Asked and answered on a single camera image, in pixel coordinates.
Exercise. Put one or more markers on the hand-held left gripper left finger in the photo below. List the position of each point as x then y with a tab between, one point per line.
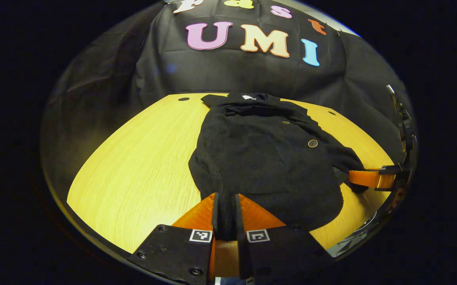
215	213

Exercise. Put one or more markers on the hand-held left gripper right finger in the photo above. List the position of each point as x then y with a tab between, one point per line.
239	221

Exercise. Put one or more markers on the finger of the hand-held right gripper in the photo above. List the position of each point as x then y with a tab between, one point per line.
370	179

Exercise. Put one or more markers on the black coat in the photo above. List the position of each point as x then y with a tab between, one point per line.
268	158

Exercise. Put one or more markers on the black backdrop cloth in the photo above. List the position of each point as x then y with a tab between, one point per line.
252	75

